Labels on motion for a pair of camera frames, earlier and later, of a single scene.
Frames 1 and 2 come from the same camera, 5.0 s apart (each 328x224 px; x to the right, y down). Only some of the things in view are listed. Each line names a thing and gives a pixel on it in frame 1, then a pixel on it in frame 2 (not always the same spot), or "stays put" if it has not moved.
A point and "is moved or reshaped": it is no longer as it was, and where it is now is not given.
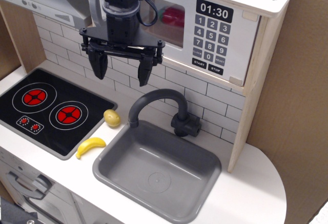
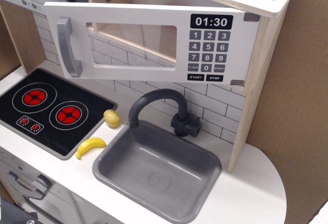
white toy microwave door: x=218 y=39 is moved or reshaped
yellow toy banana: x=88 y=143 stays put
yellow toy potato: x=111 y=118 stays put
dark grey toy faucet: x=183 y=123 stays put
